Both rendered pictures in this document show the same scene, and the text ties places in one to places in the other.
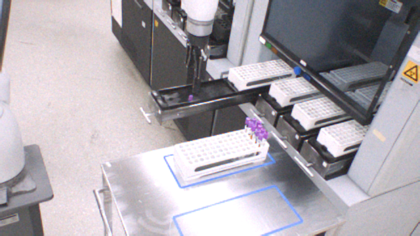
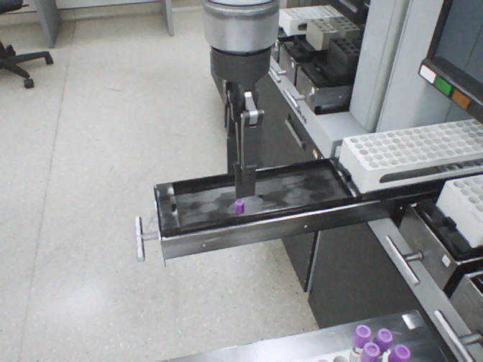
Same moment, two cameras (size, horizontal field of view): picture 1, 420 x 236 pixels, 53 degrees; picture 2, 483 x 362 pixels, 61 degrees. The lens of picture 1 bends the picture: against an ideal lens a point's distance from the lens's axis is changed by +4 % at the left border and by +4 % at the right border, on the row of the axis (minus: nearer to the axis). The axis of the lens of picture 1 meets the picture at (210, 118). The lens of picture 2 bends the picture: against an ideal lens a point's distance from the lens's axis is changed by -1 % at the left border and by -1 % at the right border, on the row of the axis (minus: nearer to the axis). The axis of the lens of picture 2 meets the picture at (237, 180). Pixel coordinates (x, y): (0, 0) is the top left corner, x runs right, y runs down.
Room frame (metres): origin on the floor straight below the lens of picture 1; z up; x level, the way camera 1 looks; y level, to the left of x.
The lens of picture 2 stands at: (0.82, -0.08, 1.30)
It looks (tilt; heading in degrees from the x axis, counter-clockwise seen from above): 41 degrees down; 20
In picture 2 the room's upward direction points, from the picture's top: straight up
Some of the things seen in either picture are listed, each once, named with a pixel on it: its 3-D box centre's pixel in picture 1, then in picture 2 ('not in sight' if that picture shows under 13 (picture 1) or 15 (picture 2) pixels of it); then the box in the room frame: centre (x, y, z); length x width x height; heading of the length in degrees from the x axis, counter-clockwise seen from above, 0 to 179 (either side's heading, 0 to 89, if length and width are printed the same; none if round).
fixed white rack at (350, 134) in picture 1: (357, 134); not in sight; (1.20, -0.54, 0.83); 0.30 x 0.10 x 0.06; 124
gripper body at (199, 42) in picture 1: (197, 43); (241, 76); (1.29, 0.09, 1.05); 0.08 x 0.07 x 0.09; 34
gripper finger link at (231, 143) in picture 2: (189, 75); (236, 156); (1.31, 0.10, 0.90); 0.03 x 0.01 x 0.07; 124
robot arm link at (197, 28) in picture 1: (199, 24); (241, 20); (1.29, 0.09, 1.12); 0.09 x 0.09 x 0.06
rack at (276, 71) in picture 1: (262, 75); (423, 155); (1.51, -0.20, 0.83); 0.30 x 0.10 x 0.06; 124
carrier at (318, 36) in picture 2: not in sight; (317, 36); (1.98, 0.10, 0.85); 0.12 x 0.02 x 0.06; 35
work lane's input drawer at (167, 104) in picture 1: (225, 92); (330, 192); (1.41, -0.05, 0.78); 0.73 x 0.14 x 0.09; 124
